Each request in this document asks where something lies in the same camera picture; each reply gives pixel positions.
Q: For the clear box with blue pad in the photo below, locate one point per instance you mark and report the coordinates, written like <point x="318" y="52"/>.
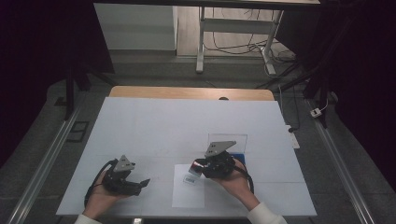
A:
<point x="239" y="143"/>

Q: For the white power adapter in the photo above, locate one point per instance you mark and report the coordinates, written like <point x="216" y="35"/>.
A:
<point x="315" y="112"/>

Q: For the aluminium floor rail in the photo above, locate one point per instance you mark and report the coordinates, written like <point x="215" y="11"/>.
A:
<point x="46" y="161"/>
<point x="339" y="161"/>

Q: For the black rectangular floor frame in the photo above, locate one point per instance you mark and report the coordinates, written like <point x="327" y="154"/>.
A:
<point x="77" y="131"/>

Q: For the person's right hand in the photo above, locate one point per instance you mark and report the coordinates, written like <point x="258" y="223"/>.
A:
<point x="236" y="186"/>

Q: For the black curtain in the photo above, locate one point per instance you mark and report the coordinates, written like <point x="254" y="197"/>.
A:
<point x="364" y="77"/>
<point x="37" y="62"/>

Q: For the white cabinet panel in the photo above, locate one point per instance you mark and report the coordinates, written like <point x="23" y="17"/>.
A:
<point x="134" y="26"/>

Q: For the large white table cover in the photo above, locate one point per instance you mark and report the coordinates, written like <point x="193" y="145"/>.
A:
<point x="155" y="130"/>

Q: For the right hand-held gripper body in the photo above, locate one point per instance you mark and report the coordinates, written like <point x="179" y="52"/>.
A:
<point x="219" y="149"/>

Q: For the dark round table grommet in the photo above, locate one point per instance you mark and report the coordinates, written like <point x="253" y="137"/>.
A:
<point x="223" y="98"/>

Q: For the black stand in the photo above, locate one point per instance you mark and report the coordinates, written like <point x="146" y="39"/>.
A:
<point x="70" y="93"/>

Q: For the white desk frame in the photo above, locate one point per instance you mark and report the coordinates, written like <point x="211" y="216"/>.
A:
<point x="233" y="25"/>

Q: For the person's left hand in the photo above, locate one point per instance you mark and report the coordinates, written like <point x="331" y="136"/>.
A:
<point x="99" y="202"/>

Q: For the red stamp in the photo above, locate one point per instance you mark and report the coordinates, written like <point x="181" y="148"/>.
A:
<point x="195" y="171"/>

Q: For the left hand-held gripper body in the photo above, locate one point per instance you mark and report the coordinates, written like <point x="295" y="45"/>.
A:
<point x="123" y="165"/>

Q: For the small white paper sheet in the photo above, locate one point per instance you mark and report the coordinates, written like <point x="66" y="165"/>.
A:
<point x="188" y="193"/>

